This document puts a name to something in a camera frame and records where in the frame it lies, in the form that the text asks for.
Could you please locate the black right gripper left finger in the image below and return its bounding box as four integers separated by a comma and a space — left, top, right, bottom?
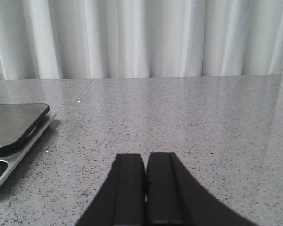
76, 154, 145, 226

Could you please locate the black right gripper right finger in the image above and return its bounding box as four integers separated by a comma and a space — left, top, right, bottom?
147, 152, 254, 226

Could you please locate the silver black kitchen scale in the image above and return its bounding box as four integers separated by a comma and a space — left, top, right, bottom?
0, 103, 56, 188

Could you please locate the white pleated curtain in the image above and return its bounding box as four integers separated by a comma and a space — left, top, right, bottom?
0, 0, 283, 80

